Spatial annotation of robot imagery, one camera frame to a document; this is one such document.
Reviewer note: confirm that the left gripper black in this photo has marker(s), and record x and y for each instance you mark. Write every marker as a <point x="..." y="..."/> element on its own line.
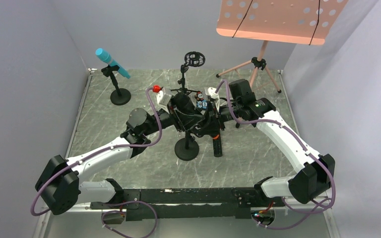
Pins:
<point x="176" y="116"/>

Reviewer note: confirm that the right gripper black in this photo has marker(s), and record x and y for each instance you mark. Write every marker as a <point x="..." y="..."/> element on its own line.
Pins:
<point x="216" y="113"/>

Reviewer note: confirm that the black microphone orange end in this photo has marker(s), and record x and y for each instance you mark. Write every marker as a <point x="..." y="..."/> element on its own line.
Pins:
<point x="189" y="108"/>

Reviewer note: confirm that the black round-base mic stand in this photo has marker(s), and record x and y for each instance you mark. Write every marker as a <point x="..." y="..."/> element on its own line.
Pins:
<point x="186" y="149"/>
<point x="120" y="96"/>

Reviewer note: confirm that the blue microphone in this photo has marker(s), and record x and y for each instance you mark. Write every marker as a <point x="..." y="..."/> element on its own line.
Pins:
<point x="105" y="57"/>

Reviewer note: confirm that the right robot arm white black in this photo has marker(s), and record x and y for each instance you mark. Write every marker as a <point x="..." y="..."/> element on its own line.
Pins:
<point x="314" y="172"/>

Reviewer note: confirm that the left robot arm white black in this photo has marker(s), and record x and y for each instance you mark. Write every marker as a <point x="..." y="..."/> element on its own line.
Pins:
<point x="65" y="182"/>

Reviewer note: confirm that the pink music stand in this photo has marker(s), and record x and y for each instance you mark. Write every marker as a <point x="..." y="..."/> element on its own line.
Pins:
<point x="305" y="22"/>

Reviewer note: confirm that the lower small colourful toy block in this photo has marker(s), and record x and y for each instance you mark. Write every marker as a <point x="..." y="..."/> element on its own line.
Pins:
<point x="202" y="105"/>

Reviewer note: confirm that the glitter black microphone silver head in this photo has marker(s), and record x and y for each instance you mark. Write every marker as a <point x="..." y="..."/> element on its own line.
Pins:
<point x="217" y="146"/>

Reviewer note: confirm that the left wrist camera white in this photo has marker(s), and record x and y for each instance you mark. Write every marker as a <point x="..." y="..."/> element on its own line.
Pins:
<point x="163" y="96"/>

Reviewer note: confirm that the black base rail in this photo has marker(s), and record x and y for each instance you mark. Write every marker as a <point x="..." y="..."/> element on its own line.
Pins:
<point x="238" y="202"/>

